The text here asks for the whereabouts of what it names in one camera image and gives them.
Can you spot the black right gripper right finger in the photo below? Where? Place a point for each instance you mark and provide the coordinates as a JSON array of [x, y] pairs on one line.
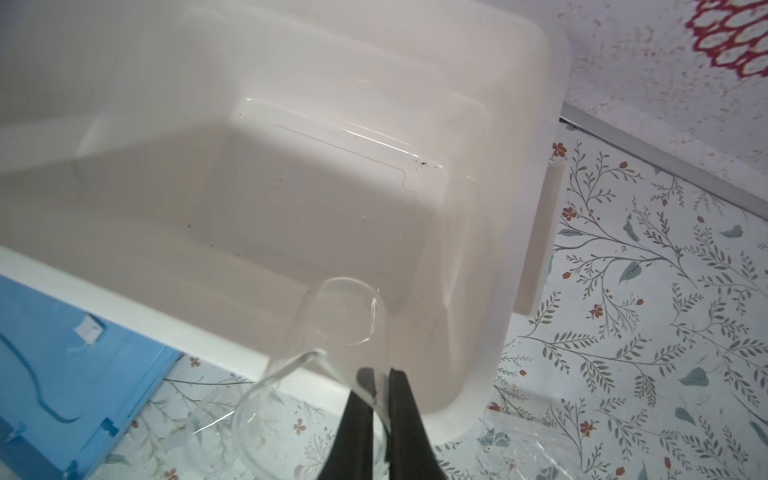
[[409, 453]]

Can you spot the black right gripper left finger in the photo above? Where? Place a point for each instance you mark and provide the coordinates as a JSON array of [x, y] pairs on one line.
[[351, 456]]

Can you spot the clear glass flask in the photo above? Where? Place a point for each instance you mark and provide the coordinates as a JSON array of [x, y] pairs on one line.
[[284, 425]]

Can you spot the white plastic storage bin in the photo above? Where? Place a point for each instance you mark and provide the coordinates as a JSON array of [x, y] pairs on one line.
[[189, 169]]

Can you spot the blue plastic bin lid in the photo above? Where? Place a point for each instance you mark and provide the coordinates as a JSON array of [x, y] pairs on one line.
[[71, 384]]

